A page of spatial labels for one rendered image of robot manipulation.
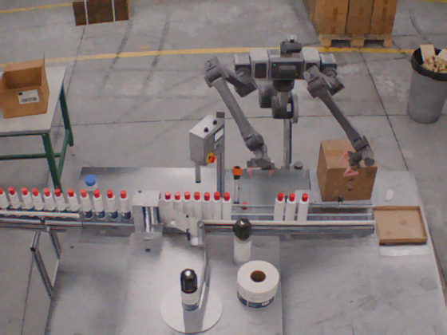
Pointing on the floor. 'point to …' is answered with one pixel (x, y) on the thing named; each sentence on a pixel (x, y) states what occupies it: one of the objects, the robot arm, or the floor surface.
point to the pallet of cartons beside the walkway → (352, 21)
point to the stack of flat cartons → (100, 11)
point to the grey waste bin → (425, 98)
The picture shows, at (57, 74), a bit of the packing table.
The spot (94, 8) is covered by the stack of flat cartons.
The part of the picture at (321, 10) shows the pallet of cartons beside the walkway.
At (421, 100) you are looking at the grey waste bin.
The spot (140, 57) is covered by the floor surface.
